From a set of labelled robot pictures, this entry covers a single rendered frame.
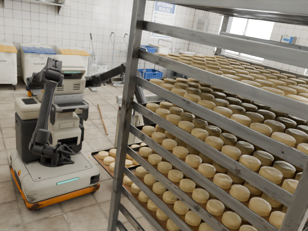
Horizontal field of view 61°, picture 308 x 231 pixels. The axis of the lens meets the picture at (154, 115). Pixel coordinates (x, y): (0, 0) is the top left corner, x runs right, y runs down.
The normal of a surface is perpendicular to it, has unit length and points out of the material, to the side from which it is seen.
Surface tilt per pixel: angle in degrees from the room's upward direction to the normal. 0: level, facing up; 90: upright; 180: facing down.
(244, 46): 90
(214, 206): 0
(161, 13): 90
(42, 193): 90
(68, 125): 98
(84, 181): 90
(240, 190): 0
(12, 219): 0
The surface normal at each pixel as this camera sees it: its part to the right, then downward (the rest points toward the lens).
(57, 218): 0.15, -0.92
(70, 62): 0.52, -0.44
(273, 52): -0.78, 0.11
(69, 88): 0.58, 0.49
